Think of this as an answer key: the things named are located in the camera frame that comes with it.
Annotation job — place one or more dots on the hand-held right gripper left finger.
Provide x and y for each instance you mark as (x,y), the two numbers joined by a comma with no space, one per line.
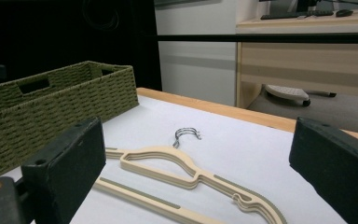
(65,168)

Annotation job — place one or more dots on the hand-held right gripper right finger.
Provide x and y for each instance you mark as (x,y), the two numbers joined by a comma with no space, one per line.
(338,168)

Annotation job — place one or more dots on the beige clothes hanger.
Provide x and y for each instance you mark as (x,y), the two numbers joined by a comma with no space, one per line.
(167,179)
(121,189)
(167,183)

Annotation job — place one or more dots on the green woven basket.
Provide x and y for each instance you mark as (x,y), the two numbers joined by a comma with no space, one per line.
(59,105)

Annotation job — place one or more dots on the light wooden desk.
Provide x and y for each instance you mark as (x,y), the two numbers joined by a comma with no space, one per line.
(307,62)

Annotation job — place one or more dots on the black curtain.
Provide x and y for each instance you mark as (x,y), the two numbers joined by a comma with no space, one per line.
(43,34)

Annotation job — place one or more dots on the black computer mouse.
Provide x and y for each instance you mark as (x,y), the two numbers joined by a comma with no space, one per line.
(344,13)

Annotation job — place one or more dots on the black keyboard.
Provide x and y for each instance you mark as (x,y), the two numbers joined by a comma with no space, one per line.
(295,14)

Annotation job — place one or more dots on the white cabinet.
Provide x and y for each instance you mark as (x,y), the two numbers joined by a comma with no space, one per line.
(195,71)

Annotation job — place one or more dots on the black horizontal frame bar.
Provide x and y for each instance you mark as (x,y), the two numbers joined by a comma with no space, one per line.
(261,38)

